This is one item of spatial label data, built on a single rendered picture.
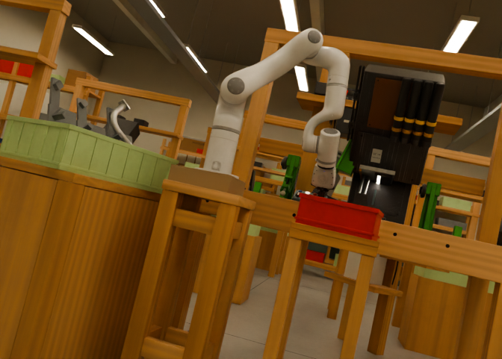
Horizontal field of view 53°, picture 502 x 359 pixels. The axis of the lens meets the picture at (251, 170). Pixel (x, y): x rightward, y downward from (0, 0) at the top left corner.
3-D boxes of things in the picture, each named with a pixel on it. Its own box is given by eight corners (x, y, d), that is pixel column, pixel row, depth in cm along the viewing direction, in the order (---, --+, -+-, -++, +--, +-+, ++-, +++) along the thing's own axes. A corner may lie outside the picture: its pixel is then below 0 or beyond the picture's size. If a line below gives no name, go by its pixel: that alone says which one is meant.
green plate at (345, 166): (345, 183, 250) (364, 145, 251) (330, 175, 252) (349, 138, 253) (346, 186, 261) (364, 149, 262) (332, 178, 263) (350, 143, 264)
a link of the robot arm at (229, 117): (211, 126, 207) (223, 71, 210) (211, 133, 226) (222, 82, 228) (240, 133, 208) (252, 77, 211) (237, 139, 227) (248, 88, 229)
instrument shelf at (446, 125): (462, 125, 266) (463, 118, 266) (296, 98, 288) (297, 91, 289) (454, 135, 290) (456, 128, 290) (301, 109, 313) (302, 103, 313)
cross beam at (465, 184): (482, 195, 278) (485, 180, 279) (258, 151, 311) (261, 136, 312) (480, 196, 283) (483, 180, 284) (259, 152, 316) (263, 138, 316)
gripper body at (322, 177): (312, 163, 220) (309, 186, 225) (336, 169, 217) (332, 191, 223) (316, 157, 226) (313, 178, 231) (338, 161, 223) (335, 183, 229)
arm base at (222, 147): (236, 177, 202) (246, 132, 204) (190, 168, 203) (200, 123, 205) (240, 181, 221) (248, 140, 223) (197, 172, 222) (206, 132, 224)
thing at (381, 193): (403, 228, 257) (416, 163, 260) (344, 215, 264) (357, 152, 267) (400, 229, 274) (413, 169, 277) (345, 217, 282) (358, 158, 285)
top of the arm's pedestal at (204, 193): (237, 205, 192) (240, 195, 192) (160, 188, 199) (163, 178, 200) (254, 210, 223) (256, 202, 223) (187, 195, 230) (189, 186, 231)
